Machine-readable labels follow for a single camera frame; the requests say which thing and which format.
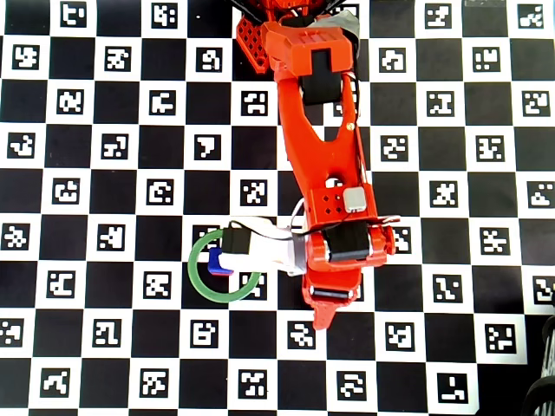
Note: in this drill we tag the orange-red gripper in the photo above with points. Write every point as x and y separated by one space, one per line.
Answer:
331 294

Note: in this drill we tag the blue cube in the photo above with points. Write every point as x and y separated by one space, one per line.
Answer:
214 262

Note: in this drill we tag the orange-red robot base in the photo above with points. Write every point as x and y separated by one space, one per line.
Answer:
253 43

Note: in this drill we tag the orange-red robot arm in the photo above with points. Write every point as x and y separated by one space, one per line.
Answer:
312 147

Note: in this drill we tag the small grey square module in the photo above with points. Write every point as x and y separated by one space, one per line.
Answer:
354 199

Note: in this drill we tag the black white marker mat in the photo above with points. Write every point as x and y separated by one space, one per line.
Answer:
130 130

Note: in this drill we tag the grey tape wrap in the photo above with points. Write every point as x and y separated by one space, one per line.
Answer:
347 24

